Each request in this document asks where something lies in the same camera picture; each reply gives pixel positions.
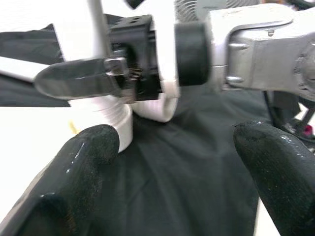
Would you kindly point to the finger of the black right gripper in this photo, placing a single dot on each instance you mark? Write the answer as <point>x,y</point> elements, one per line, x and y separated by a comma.
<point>78,78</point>

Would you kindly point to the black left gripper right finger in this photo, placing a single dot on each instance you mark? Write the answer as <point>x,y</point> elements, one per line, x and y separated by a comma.
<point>283,184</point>

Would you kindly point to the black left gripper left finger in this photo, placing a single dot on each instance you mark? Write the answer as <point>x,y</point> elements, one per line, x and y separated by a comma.
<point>56,186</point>

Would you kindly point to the white plastic table leg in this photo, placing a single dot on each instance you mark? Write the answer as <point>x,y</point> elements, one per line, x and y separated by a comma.
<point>98,24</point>

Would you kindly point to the white plastic table top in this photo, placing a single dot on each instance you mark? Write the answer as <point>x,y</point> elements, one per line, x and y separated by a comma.
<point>24,123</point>

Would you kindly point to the white standing fan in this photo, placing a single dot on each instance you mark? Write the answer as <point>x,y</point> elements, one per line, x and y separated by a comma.
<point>187,9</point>

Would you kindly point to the pink plastic part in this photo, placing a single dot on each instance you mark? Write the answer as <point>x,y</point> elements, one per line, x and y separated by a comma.
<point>308,130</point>

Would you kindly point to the black cloth table cover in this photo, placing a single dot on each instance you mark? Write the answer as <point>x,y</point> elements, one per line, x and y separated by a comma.
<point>184,172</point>

